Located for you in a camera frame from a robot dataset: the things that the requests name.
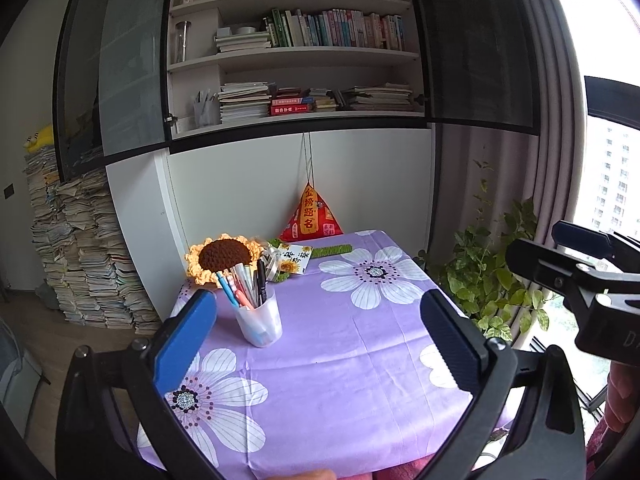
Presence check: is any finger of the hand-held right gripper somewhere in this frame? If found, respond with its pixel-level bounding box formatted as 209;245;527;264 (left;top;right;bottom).
552;220;640;273
505;237;640;307

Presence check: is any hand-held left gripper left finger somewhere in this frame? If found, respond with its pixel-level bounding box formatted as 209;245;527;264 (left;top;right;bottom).
55;289;226;480

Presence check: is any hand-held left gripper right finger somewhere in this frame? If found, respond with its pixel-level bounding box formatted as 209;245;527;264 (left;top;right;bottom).
415;289;587;480

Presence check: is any blue pen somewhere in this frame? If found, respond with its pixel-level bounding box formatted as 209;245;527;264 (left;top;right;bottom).
216;271;241;308

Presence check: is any pink patterned pen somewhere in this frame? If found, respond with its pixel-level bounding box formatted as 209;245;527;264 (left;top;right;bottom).
226;269;250;308

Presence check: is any translucent plastic cup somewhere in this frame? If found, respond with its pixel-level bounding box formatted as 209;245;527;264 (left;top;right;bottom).
232;287;283;348

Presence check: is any clear translucent pen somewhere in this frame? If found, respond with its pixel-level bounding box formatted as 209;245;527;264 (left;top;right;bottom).
236;264;258;306

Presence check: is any person's right forearm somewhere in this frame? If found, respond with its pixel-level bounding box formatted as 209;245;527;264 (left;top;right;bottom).
582;422;640;480

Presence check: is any person's right hand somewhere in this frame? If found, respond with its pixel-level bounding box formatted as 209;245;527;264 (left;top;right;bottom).
606;362;640;432

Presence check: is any person's left hand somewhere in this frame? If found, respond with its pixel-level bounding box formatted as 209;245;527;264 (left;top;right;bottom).
277;469;337;480

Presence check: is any green potted plant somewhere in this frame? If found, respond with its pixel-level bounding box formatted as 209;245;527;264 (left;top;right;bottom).
415;160;563;346

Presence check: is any crochet sunflower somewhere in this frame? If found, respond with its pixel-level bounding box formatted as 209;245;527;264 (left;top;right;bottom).
185;232;353;291

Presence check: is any purple floral tablecloth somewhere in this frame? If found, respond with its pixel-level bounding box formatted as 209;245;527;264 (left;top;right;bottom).
135;230;516;480

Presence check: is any pinkish grey curtain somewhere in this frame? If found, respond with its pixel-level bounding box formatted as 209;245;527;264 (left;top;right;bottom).
430;0;591;321

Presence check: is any white ribbon bow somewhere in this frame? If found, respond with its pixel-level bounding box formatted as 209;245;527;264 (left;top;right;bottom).
260;247;286;283

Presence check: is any floor pile of workbooks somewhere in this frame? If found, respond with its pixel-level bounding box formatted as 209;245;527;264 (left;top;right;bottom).
22;145;163;336

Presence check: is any sunflower print card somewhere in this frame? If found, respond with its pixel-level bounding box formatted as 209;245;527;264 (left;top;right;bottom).
277;242;315;276

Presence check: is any white bookcase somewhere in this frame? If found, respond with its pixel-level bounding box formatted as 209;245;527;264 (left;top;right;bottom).
52;0;543;331

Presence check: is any red pyramid bag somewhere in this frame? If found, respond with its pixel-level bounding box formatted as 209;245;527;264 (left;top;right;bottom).
279;132;345;243

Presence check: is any dark glass bookcase door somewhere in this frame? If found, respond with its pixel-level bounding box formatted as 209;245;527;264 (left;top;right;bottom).
405;0;543;136

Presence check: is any translucent shelf pen holder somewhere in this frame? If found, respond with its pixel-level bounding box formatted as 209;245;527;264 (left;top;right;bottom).
192;90;222;128

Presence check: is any wide stack of magazines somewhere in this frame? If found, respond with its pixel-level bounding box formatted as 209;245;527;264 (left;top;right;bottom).
340;84;416;112

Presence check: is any tall stack of magazines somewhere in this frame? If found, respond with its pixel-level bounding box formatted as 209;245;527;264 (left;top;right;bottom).
217;81;273;123

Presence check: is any yellow plush toy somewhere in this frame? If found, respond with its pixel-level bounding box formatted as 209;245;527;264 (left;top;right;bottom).
22;124;55;153

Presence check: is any stack of red books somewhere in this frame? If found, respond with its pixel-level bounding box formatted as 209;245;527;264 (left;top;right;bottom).
270;89;316;117

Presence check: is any small stack of books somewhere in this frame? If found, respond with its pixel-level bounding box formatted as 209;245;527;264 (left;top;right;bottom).
307;89;342;113

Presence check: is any grey glass bookcase door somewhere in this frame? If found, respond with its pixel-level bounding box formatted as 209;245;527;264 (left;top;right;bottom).
52;0;176;183

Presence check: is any tall clear glass jar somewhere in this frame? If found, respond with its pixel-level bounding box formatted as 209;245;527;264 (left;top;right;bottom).
173;21;192;63

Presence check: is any flat stack of white books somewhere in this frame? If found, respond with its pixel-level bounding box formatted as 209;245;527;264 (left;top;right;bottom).
215;25;273;53

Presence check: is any row of green and pastel books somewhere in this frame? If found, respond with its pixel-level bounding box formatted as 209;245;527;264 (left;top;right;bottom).
265;7;406;52

